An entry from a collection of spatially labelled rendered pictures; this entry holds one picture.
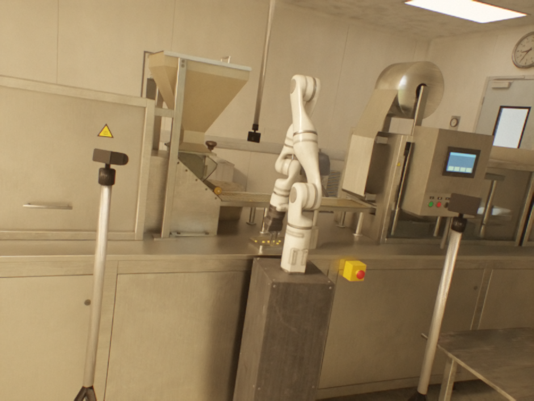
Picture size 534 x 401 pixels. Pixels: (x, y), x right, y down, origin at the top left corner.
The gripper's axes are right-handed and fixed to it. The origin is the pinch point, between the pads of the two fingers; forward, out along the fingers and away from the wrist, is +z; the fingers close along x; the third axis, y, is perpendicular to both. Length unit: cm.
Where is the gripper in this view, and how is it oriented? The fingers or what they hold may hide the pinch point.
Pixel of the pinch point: (272, 245)
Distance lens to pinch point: 194.3
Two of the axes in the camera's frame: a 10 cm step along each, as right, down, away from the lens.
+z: -2.2, 9.2, 3.2
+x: -8.6, -0.2, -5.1
